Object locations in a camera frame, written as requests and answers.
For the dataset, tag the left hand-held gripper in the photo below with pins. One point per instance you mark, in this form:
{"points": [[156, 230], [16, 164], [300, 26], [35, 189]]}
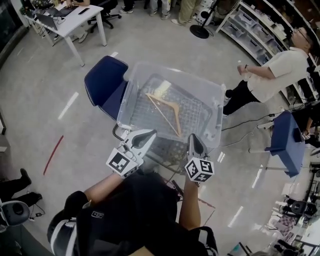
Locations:
{"points": [[120, 162]]}

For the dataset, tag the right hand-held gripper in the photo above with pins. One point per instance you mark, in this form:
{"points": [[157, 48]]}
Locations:
{"points": [[200, 168]]}

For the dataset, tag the wooden clothes hanger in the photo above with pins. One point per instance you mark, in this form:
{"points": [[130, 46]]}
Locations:
{"points": [[176, 117]]}

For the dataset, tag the clear plastic storage bin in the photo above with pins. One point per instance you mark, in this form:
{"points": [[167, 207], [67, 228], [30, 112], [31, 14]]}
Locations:
{"points": [[200, 87]]}

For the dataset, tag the person's left forearm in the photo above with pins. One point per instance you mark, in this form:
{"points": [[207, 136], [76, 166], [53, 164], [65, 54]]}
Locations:
{"points": [[102, 188]]}

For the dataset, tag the person's right forearm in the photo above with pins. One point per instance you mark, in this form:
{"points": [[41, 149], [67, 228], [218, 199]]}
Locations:
{"points": [[190, 207]]}

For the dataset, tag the black lattice crate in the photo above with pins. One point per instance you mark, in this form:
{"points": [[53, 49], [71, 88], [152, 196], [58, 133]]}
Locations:
{"points": [[172, 152]]}

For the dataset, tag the blue office chair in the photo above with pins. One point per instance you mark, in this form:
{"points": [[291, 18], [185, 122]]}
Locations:
{"points": [[105, 80]]}

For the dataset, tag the person's black clothing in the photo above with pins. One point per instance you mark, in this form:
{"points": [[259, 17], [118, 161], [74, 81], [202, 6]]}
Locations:
{"points": [[130, 222]]}

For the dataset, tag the blue table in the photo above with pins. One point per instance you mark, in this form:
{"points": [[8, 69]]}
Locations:
{"points": [[287, 140]]}

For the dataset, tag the black standing fan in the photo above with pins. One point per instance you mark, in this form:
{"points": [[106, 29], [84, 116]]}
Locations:
{"points": [[198, 31]]}

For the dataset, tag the white shelving rack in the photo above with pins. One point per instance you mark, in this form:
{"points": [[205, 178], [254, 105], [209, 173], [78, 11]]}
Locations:
{"points": [[255, 32]]}

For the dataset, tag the black office chair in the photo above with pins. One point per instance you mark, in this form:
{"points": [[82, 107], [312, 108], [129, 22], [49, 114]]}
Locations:
{"points": [[107, 15]]}

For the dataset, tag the white speaker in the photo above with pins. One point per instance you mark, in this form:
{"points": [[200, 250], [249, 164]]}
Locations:
{"points": [[203, 16]]}

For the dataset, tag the white desk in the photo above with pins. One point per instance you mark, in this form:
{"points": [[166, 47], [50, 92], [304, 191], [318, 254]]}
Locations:
{"points": [[75, 18]]}

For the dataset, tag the black laptop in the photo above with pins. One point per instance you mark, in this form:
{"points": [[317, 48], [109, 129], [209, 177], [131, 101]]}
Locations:
{"points": [[47, 21]]}

